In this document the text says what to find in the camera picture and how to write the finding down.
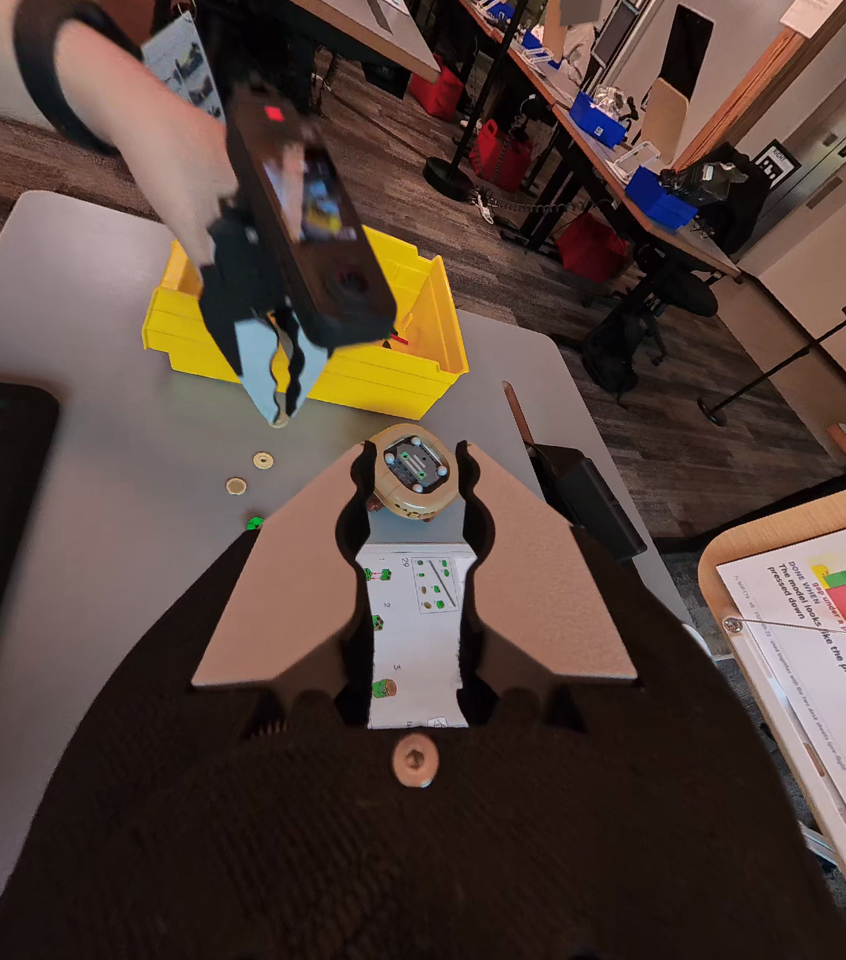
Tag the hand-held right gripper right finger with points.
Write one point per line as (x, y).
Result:
(550, 600)

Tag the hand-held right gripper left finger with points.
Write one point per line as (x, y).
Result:
(280, 600)

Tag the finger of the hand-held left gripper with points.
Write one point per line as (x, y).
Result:
(314, 367)
(256, 360)

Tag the yellow plastic bin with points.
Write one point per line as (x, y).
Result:
(393, 375)

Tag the tan round grille tile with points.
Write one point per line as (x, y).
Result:
(236, 486)

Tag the person's left forearm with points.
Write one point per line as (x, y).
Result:
(138, 135)

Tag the black box at table edge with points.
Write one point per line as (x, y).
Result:
(588, 502)

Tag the brick instruction booklet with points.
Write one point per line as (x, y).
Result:
(415, 645)

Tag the black stanchion pole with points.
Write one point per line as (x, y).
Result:
(711, 412)
(451, 178)

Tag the tan round brick model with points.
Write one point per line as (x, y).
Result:
(408, 508)

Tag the brown wooden strip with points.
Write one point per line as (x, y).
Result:
(519, 416)

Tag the red bag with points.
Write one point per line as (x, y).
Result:
(591, 247)
(501, 161)
(438, 94)

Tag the grey topped table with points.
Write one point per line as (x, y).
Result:
(363, 30)

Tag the round-cornered wooden table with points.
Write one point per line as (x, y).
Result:
(767, 532)

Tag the printed instruction sheet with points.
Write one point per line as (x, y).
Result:
(805, 675)

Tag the blue plastic bin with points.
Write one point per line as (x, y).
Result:
(534, 39)
(591, 120)
(651, 199)

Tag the clear plastic box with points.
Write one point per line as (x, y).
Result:
(636, 159)

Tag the black office chair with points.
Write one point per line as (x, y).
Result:
(685, 296)

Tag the tan chair back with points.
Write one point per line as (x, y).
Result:
(666, 120)

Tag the long wooden table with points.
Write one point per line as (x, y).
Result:
(704, 253)

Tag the black bag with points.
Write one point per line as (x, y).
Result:
(730, 195)

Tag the black panel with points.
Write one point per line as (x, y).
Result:
(685, 52)

